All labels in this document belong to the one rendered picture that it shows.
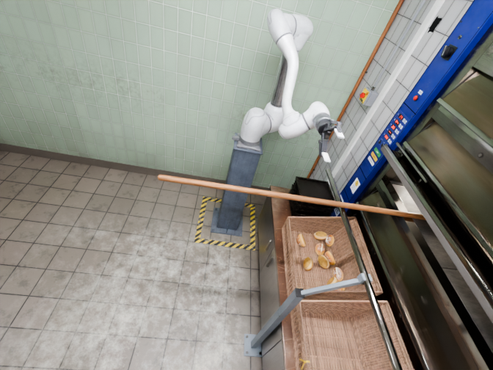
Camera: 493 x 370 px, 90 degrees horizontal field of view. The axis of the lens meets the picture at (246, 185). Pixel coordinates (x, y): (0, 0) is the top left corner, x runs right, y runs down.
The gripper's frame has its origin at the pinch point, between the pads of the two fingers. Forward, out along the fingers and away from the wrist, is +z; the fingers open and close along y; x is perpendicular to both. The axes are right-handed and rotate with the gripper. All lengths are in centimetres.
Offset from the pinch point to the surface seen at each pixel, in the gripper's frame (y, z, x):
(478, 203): -4, 27, -54
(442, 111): -20, -21, -55
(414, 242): 32, 23, -55
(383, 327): 31, 65, -18
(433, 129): -10, -20, -57
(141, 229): 148, -42, 109
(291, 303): 62, 47, 5
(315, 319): 89, 44, -20
